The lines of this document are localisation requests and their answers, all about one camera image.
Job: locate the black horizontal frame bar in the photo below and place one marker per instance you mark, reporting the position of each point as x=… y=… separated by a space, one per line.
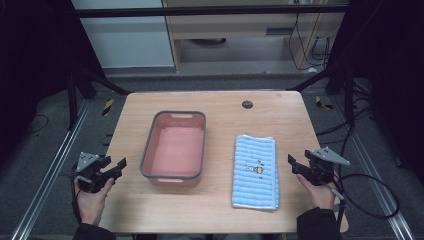
x=200 y=11

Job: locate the blue striped towel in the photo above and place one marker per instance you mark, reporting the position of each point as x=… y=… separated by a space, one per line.
x=255 y=183

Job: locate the person's right hand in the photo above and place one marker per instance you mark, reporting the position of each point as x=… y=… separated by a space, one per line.
x=320 y=196

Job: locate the yellow black striped floor marker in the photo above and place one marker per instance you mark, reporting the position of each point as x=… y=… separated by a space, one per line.
x=107 y=107
x=322 y=103

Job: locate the person's left hand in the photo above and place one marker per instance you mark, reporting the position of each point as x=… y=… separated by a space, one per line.
x=91 y=203

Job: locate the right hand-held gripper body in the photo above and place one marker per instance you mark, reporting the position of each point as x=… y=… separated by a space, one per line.
x=322 y=166

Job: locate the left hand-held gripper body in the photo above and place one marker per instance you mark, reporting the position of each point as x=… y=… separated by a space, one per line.
x=87 y=173

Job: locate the black metal stand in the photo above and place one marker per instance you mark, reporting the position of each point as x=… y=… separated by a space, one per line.
x=349 y=96
x=71 y=100

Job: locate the dark round table grommet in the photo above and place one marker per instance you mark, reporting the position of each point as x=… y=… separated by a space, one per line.
x=247 y=104

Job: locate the white cabinet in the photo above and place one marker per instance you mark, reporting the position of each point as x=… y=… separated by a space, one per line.
x=128 y=40

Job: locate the dark curtain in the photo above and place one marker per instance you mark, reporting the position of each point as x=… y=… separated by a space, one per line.
x=393 y=66
x=33 y=66

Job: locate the metal floor rail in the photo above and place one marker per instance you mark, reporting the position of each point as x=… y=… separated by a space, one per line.
x=376 y=186
x=50 y=170

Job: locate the pink plastic basin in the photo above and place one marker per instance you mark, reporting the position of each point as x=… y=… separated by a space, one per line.
x=175 y=150

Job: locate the light wooden desk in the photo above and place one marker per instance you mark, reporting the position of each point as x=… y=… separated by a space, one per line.
x=233 y=25

